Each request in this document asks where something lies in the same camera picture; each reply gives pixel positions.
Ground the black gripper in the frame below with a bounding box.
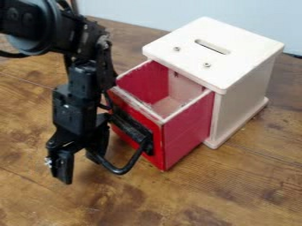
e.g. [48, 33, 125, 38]
[45, 85, 109, 185]

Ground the black metal drawer handle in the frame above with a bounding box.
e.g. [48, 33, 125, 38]
[96, 107, 155, 175]

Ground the red drawer front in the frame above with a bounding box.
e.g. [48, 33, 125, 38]
[108, 60, 215, 171]

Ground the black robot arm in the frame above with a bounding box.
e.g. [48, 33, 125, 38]
[0, 0, 116, 185]

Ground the white wooden box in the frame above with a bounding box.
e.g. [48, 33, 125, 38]
[143, 17, 284, 149]

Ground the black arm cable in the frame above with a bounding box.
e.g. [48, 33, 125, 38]
[0, 49, 30, 59]

